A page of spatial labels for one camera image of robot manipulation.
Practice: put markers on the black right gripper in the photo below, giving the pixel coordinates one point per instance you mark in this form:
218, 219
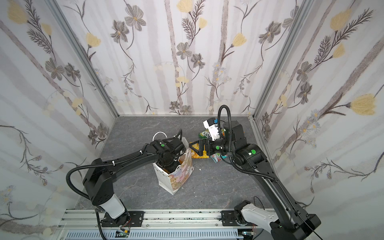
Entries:
210, 147

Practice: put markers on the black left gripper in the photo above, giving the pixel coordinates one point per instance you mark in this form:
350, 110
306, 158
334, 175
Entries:
169, 163

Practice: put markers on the teal Fox's mint bag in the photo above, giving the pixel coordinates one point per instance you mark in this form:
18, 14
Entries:
216, 157

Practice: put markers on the white cartoon paper gift bag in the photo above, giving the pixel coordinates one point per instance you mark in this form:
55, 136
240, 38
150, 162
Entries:
177, 174

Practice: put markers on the green Fox's candy bag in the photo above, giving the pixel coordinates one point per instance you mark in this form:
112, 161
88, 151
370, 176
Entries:
205, 135

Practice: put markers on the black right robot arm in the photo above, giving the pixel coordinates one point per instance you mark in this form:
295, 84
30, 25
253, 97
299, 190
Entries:
290, 221

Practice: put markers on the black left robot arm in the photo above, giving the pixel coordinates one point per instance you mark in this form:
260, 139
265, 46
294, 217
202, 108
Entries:
100, 177

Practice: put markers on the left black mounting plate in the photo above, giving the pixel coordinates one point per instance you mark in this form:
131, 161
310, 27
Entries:
136, 219

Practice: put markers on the black mounting plate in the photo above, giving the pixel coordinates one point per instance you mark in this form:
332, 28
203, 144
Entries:
228, 218
136, 219

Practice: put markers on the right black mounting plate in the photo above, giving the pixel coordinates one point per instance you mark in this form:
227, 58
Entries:
228, 218

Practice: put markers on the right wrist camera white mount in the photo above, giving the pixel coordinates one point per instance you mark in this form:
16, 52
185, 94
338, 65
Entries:
211, 125

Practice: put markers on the white vented cable duct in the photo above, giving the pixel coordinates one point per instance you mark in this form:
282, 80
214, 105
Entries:
204, 234

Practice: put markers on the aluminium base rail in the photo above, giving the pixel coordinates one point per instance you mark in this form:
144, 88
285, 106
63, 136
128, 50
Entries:
85, 225

